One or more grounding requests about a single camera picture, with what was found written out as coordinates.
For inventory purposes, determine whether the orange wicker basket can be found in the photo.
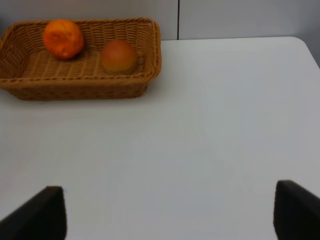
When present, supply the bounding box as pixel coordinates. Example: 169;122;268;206
0;17;162;101

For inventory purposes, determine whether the orange tangerine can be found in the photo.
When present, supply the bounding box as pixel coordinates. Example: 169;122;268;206
42;19;84;60

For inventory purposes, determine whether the red yellow peach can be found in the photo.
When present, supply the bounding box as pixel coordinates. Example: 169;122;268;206
101;39;138;75

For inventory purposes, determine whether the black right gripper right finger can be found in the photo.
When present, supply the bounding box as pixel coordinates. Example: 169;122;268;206
273;180;320;240

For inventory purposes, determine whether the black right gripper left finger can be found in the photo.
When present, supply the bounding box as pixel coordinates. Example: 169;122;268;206
0;186;67;240

